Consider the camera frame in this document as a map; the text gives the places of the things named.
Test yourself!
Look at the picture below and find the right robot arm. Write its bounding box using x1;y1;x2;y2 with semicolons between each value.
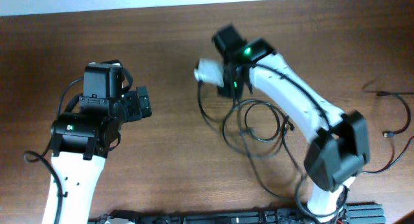
195;25;370;223

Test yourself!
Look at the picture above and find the separated black usb cable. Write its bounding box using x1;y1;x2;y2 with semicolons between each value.
362;91;414;175

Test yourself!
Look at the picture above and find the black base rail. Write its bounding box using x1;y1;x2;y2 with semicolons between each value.
88;204;386;224

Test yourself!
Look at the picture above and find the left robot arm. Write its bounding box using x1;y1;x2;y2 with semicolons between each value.
42;60;152;223

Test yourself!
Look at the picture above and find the black cable bundle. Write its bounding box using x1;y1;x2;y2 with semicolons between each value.
197;81;308;199

